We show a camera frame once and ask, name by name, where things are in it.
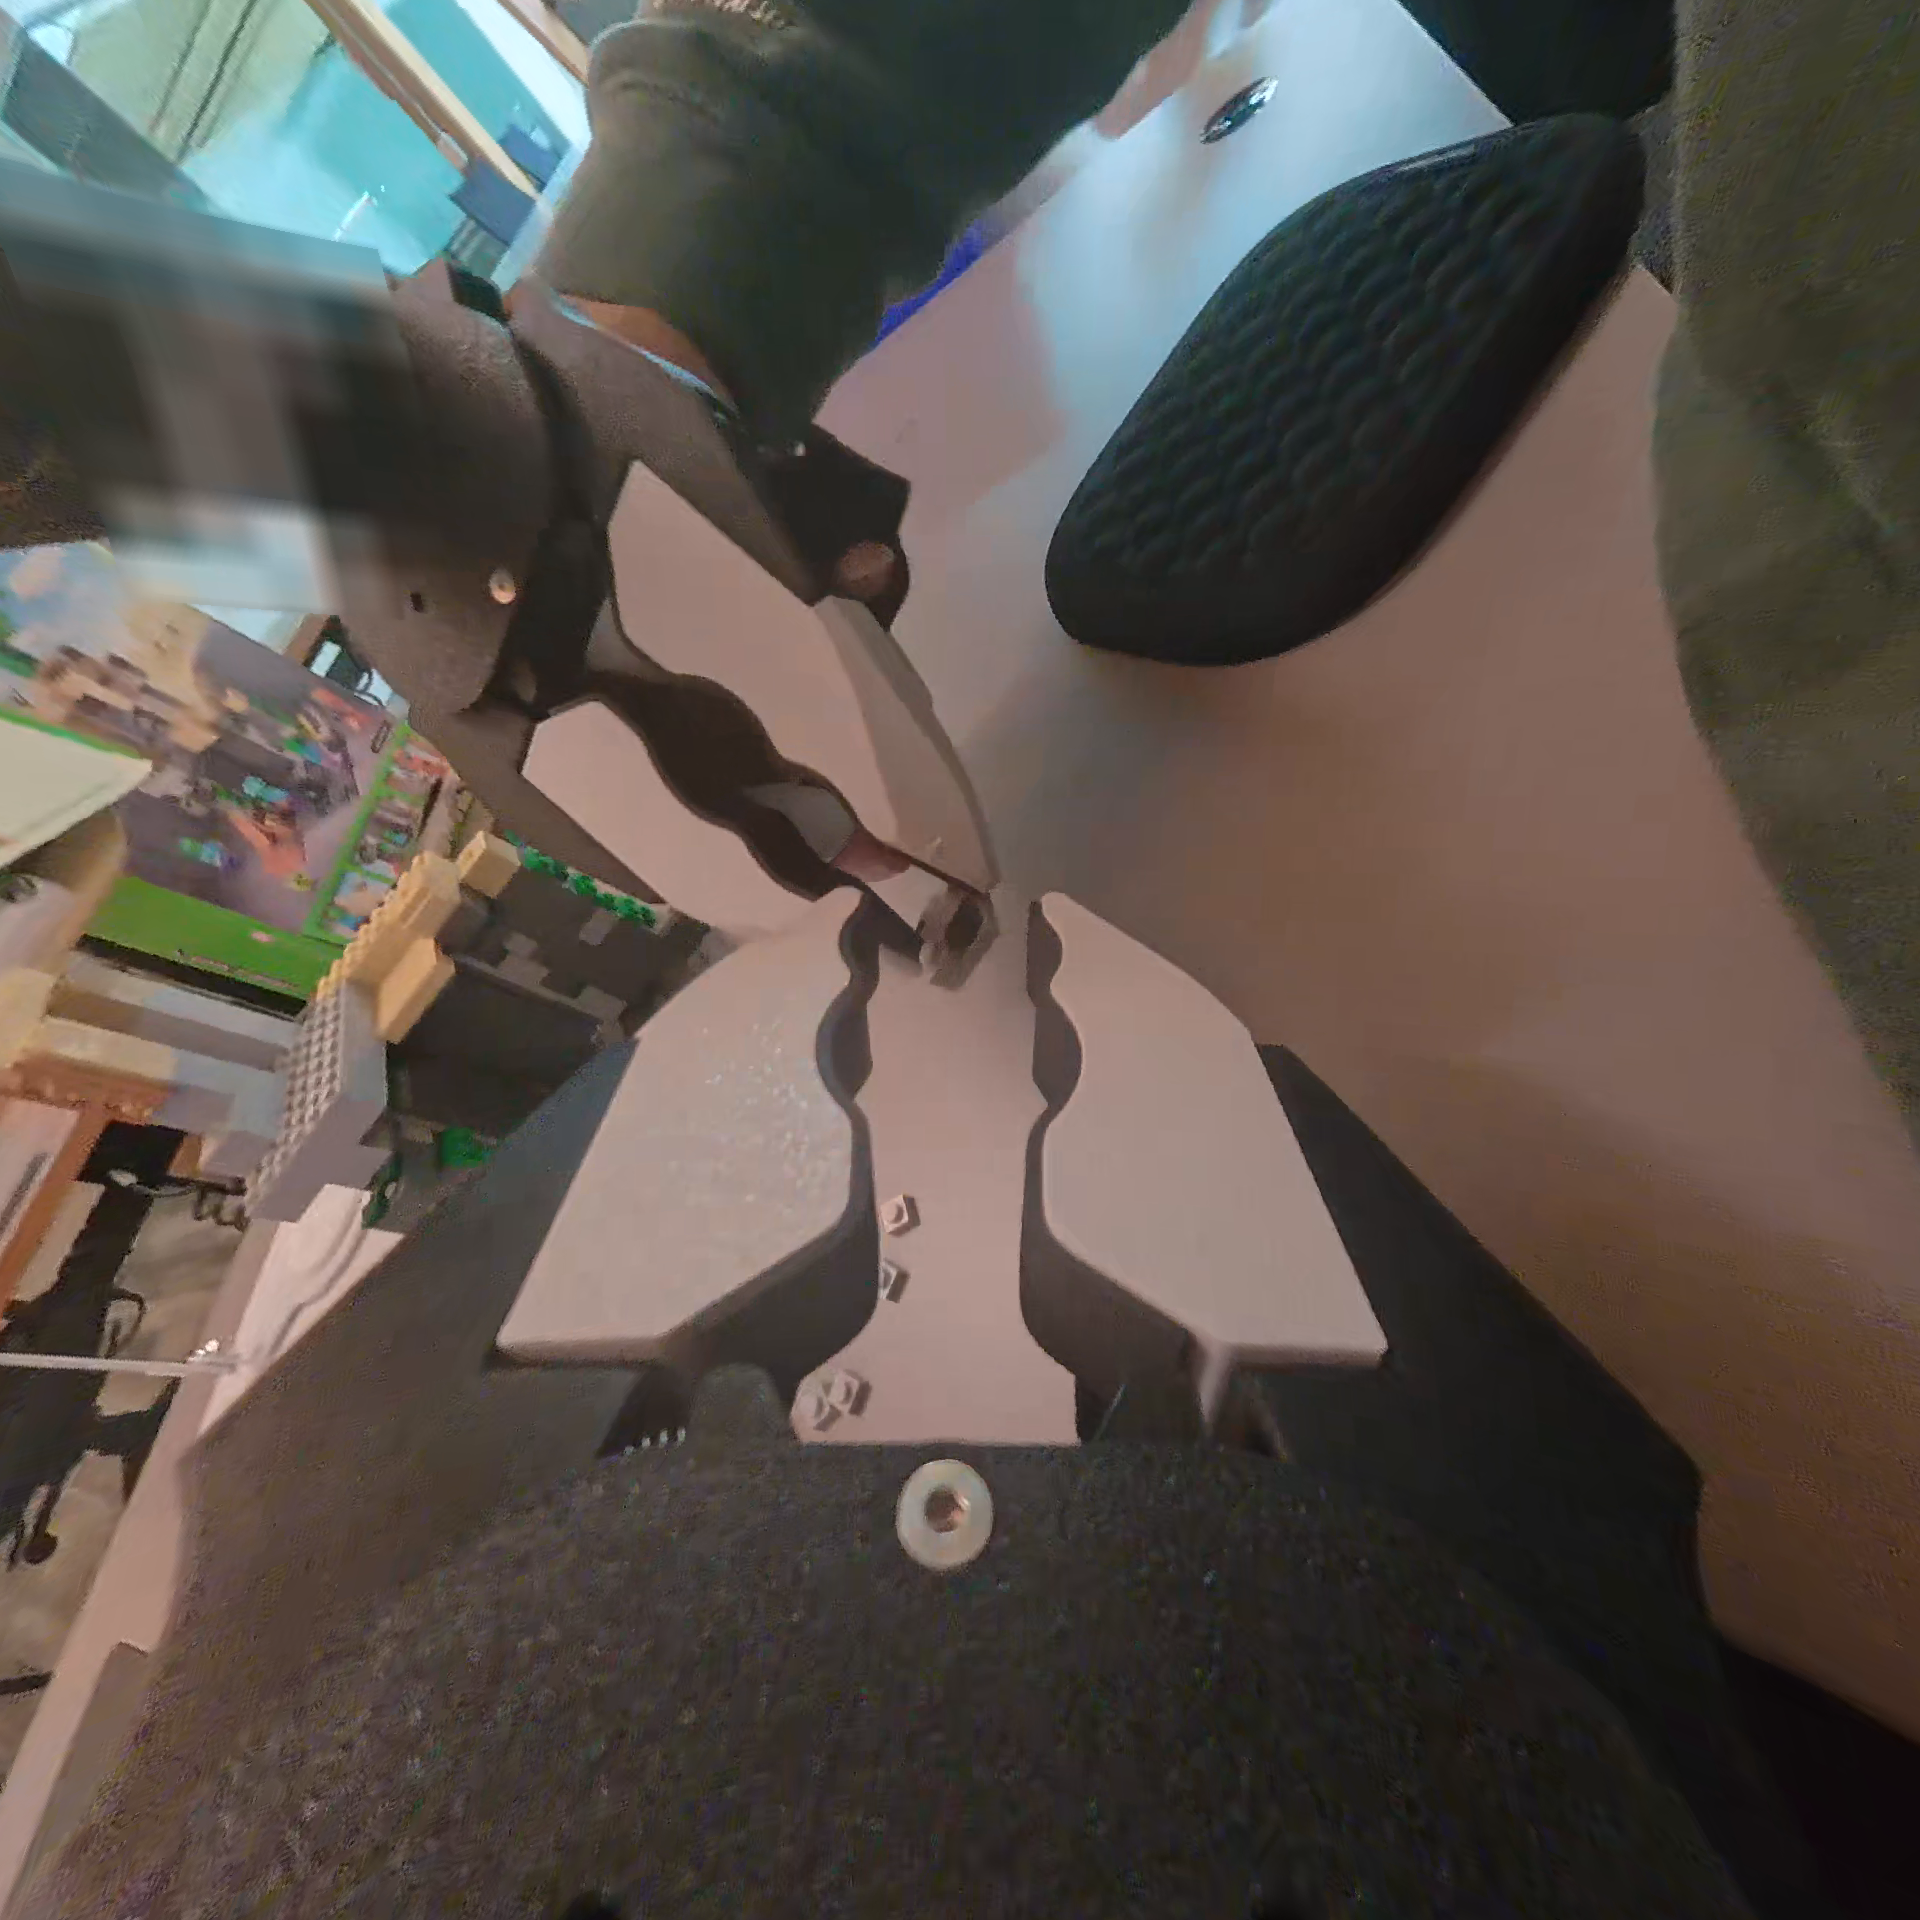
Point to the brick set picture box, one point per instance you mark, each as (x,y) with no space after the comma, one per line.
(224,780)

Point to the black textured armrest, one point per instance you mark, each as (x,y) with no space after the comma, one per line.
(1349,406)

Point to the blue plastic bin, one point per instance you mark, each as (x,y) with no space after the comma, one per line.
(983,244)

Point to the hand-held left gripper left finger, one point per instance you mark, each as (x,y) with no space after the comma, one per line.
(705,1172)

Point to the black office chair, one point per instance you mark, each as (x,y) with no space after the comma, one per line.
(89,1320)

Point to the grey desk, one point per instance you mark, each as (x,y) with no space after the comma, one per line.
(1424,931)

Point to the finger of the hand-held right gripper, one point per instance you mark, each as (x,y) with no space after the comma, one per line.
(751,615)
(629,780)

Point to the grey four-stud base plate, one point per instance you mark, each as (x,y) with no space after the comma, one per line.
(956,941)

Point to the wooden frame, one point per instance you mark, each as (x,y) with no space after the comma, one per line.
(428,100)

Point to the cluster of grey square plates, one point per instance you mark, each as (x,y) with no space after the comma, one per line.
(849,1390)

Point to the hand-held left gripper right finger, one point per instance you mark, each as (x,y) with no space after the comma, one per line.
(1200,1186)

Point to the large glass window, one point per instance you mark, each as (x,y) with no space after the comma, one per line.
(224,119)

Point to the person's right hand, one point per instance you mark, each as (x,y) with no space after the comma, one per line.
(661,341)

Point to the grey green brick castle model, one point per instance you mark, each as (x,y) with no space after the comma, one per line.
(451,1037)

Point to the person's right forearm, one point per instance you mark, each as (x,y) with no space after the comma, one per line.
(779,181)

